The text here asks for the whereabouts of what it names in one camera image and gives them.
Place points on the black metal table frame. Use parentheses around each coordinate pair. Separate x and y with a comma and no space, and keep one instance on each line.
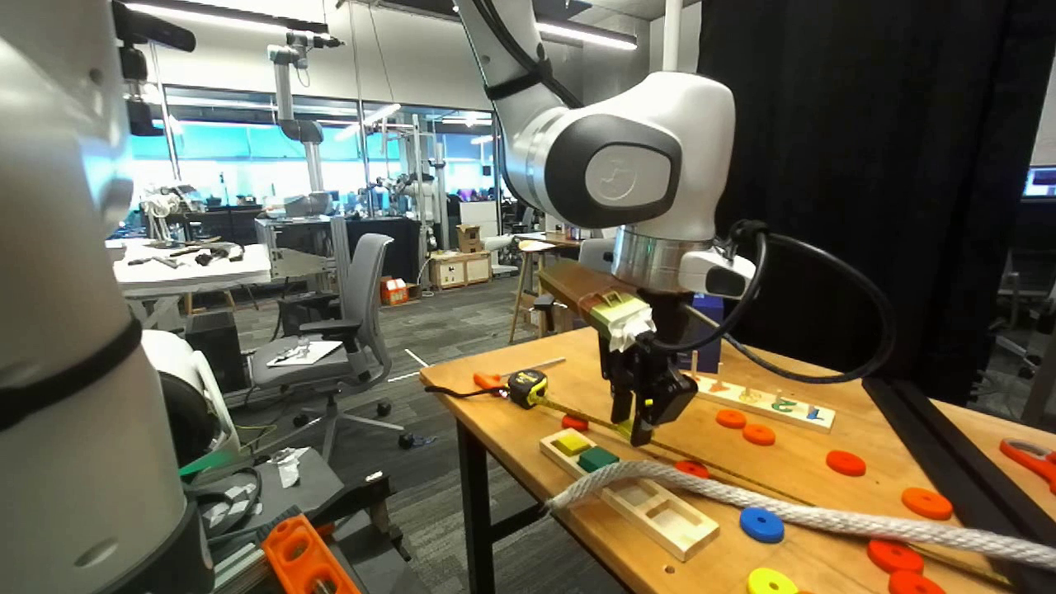
(475,497)

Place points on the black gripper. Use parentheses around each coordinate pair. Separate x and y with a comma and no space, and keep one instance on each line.
(661,332)

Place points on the thin wooden stick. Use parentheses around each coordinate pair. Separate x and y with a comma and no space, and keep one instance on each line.
(599,422)

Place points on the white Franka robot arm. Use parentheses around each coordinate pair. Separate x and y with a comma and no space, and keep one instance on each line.
(67,332)

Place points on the green square block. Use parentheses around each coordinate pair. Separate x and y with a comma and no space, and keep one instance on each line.
(599,458)

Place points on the light wooden crate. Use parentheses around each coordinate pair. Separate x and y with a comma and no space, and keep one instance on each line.
(460,269)

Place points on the grey office chair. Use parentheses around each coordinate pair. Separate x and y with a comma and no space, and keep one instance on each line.
(363,285)

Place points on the black flat rail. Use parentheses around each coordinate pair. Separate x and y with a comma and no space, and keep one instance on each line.
(944,441)

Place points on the white work table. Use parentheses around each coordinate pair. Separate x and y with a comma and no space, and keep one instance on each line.
(200,275)

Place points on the wooden colourful shape puzzle board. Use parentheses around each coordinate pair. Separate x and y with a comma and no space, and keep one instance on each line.
(771,402)

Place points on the orange wooden disc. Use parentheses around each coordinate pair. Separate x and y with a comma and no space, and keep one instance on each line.
(574,420)
(896,555)
(760,433)
(929,502)
(693,467)
(729,420)
(920,585)

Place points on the black robot cart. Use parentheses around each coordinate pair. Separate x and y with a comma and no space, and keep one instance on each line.
(331,505)

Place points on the yellow black tape measure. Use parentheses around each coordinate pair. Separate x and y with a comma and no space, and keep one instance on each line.
(529,387)

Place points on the grey hanging robot column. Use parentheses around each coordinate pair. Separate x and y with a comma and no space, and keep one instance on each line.
(291,101)

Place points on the black curtain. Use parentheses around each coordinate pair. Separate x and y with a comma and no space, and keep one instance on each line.
(879,132)

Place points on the yellow wooden disc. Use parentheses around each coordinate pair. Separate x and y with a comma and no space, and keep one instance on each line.
(773,580)

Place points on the computer monitor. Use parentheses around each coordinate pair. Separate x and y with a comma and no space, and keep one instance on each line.
(1042,181)

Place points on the blue wooden disc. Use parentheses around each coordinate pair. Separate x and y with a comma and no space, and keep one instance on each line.
(762,527)

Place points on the small orange floor box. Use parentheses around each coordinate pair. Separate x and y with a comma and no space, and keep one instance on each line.
(395,291)

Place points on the wooden slotted tray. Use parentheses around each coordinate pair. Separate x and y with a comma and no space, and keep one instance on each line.
(661,517)

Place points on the orange plastic tool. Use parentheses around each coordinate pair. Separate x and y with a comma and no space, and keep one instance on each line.
(300,563)

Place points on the orange green wrist camera mount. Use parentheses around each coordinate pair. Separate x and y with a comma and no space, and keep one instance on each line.
(614,314)

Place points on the black mounted camera rig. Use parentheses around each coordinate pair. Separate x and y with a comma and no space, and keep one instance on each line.
(151,28)

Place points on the yellow square block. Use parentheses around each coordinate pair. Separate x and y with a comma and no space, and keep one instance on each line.
(572,443)
(628,420)

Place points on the wooden stool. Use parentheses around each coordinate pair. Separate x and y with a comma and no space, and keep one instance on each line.
(534,248)

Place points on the white rounded cover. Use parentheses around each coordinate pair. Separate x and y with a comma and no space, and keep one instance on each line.
(193,367)

